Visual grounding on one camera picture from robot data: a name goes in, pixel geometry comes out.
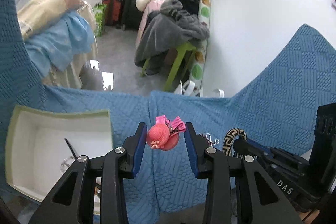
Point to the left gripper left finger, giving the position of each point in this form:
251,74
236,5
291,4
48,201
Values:
71,200

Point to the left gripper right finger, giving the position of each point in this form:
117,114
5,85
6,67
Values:
259,200

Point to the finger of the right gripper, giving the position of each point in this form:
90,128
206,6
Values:
250,147

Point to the black cream patterned bangle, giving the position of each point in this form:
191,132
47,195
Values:
229,139

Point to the black long hair clip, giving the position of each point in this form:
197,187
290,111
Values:
74,154

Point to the pink hat hair clip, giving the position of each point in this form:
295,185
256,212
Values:
164,134

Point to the blue textured sofa cover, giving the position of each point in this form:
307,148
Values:
278,109

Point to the green open gift box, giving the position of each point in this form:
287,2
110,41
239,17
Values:
36,154

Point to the rolled green dotted mat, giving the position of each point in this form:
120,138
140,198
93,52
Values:
197,65

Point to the green plastic stool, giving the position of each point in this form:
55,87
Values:
181,52

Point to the light blue bed sheet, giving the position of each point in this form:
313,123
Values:
57,45

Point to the grey blanket on stool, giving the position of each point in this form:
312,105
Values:
167,28

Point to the green shopping bag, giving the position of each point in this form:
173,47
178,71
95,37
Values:
99,15

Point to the red suitcase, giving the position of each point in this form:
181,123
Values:
113,12

